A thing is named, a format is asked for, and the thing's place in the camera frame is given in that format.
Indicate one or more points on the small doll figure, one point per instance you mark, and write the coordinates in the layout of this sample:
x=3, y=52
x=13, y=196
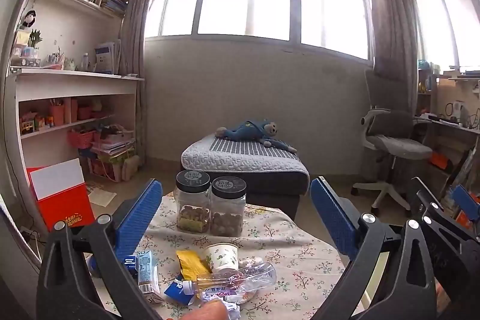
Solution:
x=29, y=19

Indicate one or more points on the white desk device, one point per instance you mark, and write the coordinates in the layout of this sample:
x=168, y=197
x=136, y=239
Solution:
x=458, y=109

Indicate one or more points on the blue plush monkey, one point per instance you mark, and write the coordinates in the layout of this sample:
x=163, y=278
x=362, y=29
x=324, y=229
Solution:
x=249, y=130

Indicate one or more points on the wooden desk with shelves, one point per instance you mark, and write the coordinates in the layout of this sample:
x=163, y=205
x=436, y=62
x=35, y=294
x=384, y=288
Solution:
x=453, y=140

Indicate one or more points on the grey quilted blanket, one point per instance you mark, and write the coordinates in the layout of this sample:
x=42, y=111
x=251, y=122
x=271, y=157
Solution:
x=232, y=158

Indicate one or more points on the pile of papers and folders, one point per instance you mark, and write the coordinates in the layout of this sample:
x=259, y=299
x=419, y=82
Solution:
x=112, y=142

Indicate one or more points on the person's left hand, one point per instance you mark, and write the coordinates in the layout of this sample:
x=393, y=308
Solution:
x=210, y=313

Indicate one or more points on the grey office chair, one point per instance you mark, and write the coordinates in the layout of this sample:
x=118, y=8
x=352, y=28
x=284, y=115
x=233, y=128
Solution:
x=397, y=147

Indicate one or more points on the clear jar of pale nuts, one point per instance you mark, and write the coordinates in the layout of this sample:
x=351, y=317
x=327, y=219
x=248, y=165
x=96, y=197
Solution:
x=193, y=203

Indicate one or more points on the pink basket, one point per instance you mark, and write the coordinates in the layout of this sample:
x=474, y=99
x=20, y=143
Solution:
x=80, y=139

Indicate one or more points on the floral tablecloth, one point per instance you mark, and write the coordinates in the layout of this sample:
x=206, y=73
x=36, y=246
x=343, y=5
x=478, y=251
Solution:
x=285, y=260

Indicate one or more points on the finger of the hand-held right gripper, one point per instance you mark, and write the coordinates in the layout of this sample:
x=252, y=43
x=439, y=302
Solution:
x=422, y=192
x=467, y=202

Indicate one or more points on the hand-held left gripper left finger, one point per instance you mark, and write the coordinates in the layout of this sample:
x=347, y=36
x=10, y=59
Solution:
x=138, y=218

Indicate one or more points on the sheet of paper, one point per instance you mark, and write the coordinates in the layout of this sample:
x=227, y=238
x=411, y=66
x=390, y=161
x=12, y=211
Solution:
x=102, y=198

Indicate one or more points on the pale blue milk carton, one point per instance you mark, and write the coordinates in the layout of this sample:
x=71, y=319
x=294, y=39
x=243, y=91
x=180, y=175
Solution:
x=147, y=271

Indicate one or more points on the bluish white paper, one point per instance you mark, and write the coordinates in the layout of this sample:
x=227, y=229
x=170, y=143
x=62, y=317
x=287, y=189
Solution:
x=228, y=307

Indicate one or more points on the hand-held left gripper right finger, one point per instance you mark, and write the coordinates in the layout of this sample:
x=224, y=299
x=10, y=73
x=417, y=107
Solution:
x=332, y=218

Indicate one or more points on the clear plastic bottle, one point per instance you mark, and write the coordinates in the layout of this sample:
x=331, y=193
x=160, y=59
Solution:
x=243, y=277

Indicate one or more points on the yellow snack packet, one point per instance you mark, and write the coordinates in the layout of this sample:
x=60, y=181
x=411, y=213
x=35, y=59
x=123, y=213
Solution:
x=189, y=263

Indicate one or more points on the red and white box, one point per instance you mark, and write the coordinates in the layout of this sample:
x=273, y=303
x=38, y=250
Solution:
x=63, y=200

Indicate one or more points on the small blue snack package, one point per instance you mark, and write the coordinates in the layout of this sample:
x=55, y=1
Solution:
x=176, y=292

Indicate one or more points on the clear jar of brown nuts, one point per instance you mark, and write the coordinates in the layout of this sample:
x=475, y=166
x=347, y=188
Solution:
x=228, y=211

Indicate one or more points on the blue and white booklet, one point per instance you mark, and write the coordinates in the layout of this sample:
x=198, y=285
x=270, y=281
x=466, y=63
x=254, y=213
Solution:
x=105, y=57

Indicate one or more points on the orange box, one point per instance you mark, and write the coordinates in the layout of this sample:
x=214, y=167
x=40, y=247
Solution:
x=439, y=160

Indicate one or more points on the grey curtain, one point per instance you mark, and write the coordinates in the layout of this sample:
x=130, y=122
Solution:
x=140, y=24
x=392, y=12

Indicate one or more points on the pink pen holder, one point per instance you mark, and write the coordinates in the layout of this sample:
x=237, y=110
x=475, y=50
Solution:
x=57, y=115

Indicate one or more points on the dark ottoman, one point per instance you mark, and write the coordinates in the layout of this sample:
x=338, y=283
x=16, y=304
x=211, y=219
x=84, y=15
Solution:
x=273, y=188

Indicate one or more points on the white paper cup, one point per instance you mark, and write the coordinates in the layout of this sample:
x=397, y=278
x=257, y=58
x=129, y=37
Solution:
x=222, y=256

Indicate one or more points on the narrow window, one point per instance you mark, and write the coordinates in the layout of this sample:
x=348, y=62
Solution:
x=446, y=27

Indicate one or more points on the white bookshelf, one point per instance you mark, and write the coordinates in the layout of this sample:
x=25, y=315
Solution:
x=75, y=84

